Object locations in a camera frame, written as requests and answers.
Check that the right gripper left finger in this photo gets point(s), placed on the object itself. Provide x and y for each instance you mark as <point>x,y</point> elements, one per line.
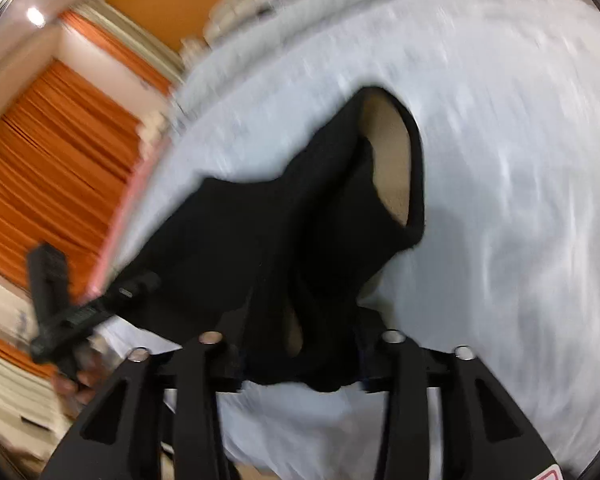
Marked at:
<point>118,435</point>

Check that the orange curtain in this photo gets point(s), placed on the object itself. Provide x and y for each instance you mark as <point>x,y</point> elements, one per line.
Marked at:
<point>73,100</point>

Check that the butterfly print bed cover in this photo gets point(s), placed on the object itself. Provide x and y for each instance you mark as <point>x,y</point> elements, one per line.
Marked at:
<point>506,94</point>

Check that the black pants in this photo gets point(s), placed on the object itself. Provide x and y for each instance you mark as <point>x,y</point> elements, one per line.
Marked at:
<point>294,252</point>

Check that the person left hand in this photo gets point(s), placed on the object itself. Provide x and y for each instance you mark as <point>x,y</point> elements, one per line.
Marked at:
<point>74,396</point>

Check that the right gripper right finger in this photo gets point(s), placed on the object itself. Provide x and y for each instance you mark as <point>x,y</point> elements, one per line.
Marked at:
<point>484,435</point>

